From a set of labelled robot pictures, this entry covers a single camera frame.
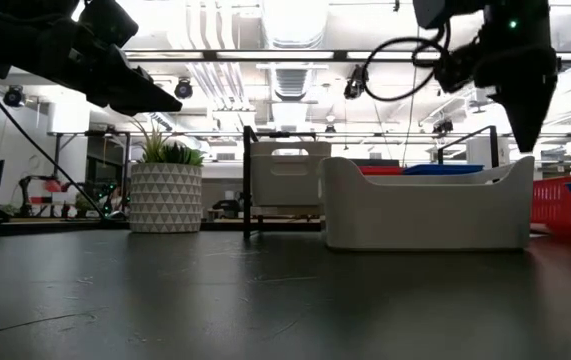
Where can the black ceiling spotlight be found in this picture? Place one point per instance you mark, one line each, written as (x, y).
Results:
(13, 97)
(443, 127)
(183, 90)

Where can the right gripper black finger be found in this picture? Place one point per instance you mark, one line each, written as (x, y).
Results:
(525, 120)

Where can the black overhead camera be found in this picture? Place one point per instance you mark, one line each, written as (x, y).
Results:
(355, 85)

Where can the black table mat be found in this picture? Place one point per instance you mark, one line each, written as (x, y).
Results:
(165, 310)

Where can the succulent in white patterned pot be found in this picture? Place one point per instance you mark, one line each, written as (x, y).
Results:
(165, 200)

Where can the ceiling air vent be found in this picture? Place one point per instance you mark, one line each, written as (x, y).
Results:
(290, 87)

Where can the red mesh plastic basket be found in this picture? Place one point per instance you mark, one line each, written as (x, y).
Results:
(552, 205)
(382, 168)
(382, 173)

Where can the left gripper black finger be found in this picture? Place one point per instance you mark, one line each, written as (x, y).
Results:
(135, 92)

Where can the black background table frame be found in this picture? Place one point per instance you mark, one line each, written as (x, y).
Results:
(90, 133)

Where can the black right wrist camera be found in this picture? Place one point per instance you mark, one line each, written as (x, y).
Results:
(457, 70)

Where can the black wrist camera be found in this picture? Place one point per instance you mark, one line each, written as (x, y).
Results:
(110, 22)
(457, 70)

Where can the white background cabinet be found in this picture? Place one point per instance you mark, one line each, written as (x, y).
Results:
(480, 150)

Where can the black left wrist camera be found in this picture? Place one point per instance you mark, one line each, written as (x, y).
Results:
(110, 22)

